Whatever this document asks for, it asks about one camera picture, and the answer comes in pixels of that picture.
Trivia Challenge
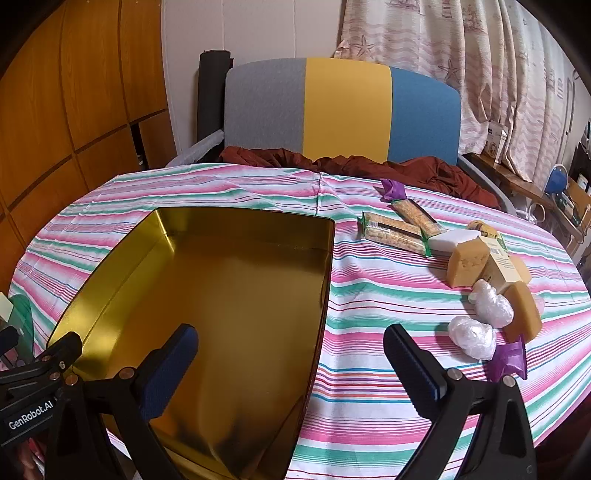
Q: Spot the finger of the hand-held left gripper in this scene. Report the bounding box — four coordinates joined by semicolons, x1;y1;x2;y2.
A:
0;332;84;401
0;325;19;370

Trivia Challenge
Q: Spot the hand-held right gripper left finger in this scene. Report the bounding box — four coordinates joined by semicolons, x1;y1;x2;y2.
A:
44;323;200;480

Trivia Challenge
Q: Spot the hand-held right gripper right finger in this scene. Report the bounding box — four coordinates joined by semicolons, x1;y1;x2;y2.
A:
383;324;539;480

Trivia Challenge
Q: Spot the clear plastic-wrapped bundle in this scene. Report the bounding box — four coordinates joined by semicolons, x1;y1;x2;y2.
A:
470;279;515;329
447;316;498;361

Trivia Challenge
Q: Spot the gold tin box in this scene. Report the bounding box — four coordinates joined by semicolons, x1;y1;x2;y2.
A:
46;207;336;480

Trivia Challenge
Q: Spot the purple candy wrapper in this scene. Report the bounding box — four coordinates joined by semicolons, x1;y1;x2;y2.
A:
488;335;528;381
381;179;407;204

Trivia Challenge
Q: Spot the white sponge block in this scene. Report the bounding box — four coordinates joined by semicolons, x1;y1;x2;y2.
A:
427;231;483;254

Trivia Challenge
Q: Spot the snack bar with black label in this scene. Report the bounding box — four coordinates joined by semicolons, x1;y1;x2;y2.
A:
361;212;432;256

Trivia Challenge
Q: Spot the cream cardboard box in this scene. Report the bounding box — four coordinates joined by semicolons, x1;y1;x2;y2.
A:
475;232;523;294

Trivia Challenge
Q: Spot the striped tablecloth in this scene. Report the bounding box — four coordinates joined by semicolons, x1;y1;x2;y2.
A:
9;164;591;480

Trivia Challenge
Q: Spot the red-brown cloth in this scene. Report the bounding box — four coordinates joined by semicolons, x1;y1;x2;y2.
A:
219;145;502;208

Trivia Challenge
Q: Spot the wooden shelf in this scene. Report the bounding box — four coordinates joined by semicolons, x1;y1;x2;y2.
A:
466;152;591;268

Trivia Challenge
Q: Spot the small printed carton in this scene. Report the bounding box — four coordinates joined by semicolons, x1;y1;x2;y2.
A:
485;119;511;162

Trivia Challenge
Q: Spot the wooden wardrobe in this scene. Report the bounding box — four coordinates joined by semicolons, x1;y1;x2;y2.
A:
0;0;176;287

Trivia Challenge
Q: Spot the black rolled mat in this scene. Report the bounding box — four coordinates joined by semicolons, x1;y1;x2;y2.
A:
198;50;233;144

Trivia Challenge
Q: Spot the grey yellow blue chair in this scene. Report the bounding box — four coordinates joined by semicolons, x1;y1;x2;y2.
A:
166;58;518;215

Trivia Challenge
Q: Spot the printed pink curtain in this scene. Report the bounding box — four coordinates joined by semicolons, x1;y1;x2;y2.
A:
332;0;583;181

